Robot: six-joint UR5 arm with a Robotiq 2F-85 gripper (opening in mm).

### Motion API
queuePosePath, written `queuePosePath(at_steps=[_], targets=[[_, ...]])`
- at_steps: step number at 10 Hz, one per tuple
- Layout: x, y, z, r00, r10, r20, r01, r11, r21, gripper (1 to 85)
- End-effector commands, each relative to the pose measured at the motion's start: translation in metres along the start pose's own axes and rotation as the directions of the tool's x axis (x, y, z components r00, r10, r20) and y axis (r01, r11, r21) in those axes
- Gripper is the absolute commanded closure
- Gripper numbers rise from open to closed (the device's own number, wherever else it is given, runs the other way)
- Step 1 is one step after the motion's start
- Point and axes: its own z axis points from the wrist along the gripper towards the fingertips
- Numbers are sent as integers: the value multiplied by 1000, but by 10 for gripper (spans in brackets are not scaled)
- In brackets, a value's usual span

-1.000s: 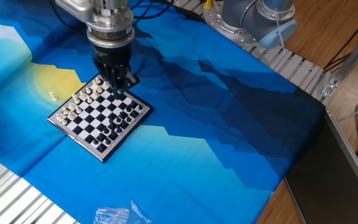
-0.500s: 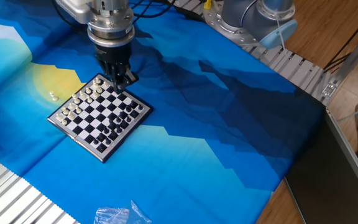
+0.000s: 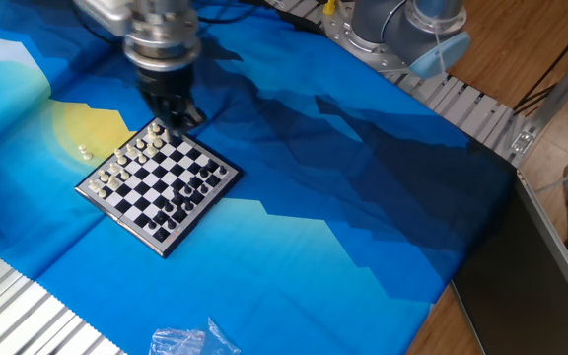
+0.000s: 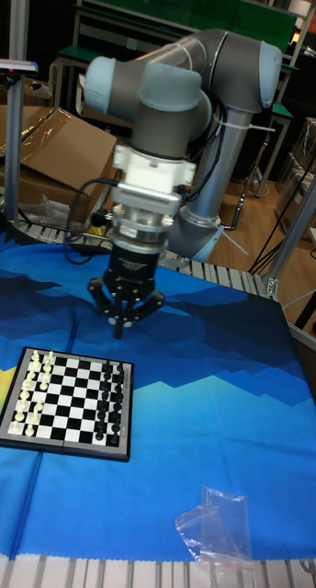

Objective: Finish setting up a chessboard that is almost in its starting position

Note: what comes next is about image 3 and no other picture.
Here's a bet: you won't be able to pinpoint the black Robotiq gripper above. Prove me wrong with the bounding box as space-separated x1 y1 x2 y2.
137 64 208 137

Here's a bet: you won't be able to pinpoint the black and white chessboard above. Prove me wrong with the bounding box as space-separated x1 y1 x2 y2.
74 115 244 259

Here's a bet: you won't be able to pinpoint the blue mountain print cloth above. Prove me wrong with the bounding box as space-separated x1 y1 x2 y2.
0 0 518 355

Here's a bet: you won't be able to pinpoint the clear plastic bag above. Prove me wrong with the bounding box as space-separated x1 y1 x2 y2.
148 317 243 355

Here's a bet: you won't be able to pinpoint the black floor cables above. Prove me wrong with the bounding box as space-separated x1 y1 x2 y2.
512 12 568 117

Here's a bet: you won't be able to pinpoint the aluminium beam with corner bracket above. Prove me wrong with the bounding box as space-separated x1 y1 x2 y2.
509 32 568 167

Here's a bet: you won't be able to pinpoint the black panel with aluminium frame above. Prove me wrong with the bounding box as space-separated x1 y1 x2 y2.
450 170 568 355

